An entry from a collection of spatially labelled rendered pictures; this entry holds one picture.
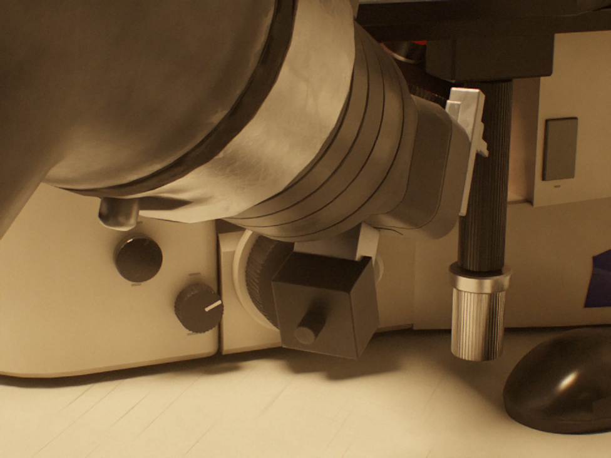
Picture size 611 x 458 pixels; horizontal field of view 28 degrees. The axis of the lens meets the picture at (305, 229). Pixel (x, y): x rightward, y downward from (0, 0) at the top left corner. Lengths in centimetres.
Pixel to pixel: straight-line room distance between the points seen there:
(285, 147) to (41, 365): 36
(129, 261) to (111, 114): 37
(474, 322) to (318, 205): 28
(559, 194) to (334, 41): 42
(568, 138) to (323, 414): 22
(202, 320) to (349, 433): 10
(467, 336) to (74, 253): 20
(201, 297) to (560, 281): 21
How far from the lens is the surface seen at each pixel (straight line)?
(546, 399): 59
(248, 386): 64
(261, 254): 62
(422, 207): 42
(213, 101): 27
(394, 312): 69
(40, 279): 62
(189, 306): 63
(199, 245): 63
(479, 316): 63
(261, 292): 62
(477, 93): 46
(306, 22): 29
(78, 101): 24
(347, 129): 34
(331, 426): 59
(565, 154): 71
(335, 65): 31
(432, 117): 43
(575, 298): 71
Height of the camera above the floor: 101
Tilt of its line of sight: 17 degrees down
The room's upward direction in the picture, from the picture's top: straight up
